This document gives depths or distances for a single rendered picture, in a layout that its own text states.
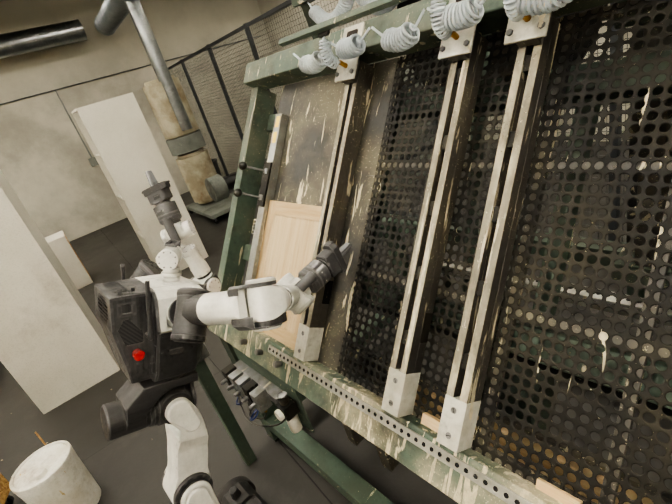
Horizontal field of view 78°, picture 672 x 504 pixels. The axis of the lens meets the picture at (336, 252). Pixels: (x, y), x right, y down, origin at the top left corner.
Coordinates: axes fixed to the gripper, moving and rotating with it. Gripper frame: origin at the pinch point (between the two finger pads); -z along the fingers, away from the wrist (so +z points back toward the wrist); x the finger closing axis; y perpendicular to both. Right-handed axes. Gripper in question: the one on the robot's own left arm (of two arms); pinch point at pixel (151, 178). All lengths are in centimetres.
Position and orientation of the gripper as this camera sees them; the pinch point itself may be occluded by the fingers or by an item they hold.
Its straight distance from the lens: 179.2
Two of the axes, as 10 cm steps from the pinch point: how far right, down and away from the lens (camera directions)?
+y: -3.1, 2.9, -9.1
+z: 3.8, 9.1, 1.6
